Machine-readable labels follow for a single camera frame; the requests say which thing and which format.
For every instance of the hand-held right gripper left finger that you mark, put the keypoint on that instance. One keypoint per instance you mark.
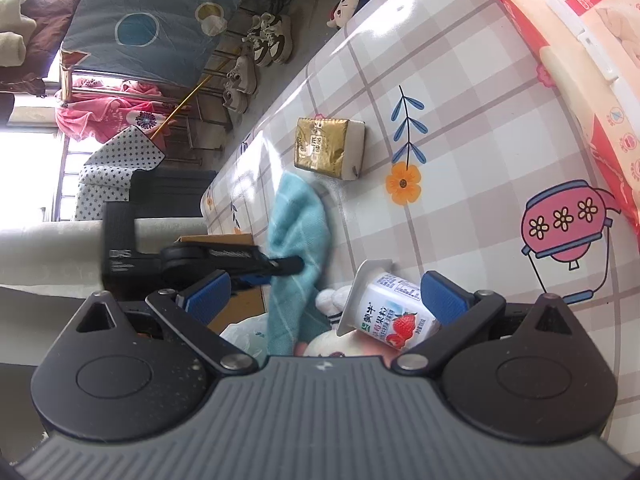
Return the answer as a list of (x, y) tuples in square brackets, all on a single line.
[(205, 295)]

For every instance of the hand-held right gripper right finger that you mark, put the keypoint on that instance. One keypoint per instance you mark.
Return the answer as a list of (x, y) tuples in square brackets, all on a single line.
[(445, 300)]

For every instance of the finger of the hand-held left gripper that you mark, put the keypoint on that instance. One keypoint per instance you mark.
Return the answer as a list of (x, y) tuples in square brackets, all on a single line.
[(215, 256)]

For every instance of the brown cardboard box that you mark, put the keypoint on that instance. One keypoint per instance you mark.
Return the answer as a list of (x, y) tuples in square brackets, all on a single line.
[(246, 306)]

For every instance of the strawberry yogurt cup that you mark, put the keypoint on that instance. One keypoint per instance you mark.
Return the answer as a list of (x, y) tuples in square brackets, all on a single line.
[(395, 310)]

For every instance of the teal checked towel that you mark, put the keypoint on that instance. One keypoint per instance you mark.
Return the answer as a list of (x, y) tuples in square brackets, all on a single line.
[(295, 230)]

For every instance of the pink round plush toy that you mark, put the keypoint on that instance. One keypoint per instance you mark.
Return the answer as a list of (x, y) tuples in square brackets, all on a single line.
[(350, 346)]

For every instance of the gold tissue pack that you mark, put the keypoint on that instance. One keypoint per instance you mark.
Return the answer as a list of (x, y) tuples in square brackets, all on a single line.
[(320, 147)]

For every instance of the white green plastic bag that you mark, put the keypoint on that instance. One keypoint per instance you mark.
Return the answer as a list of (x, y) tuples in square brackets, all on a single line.
[(245, 336)]

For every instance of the white textured cloth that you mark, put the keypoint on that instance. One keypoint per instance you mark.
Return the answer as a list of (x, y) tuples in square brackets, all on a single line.
[(50, 250)]

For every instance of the dark grey cabinet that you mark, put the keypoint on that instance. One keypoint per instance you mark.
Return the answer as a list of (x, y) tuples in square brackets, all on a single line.
[(170, 195)]

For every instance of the star print cloth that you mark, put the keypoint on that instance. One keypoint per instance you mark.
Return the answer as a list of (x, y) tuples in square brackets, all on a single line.
[(120, 170)]

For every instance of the pink floral cloth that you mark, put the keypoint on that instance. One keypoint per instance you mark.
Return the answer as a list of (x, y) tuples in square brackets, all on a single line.
[(95, 115)]

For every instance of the yellow broom stick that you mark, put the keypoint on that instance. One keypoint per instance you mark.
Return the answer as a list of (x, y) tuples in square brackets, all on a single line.
[(180, 105)]

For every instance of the checked floral tablecloth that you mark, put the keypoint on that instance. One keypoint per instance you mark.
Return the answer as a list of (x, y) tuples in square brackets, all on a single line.
[(475, 110)]

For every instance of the cream cloth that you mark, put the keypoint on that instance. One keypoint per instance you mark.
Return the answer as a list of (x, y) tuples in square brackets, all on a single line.
[(12, 45)]

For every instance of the brown cloth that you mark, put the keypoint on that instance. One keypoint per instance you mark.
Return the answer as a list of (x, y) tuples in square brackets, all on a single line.
[(40, 25)]

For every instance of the blue bedsheet with circles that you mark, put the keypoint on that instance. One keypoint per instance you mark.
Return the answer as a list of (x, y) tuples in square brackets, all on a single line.
[(150, 10)]

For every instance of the red wet wipes pack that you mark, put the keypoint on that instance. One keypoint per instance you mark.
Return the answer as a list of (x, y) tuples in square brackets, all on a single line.
[(575, 85)]

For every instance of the black haired plush doll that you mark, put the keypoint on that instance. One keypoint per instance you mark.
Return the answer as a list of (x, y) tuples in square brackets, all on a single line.
[(347, 7)]

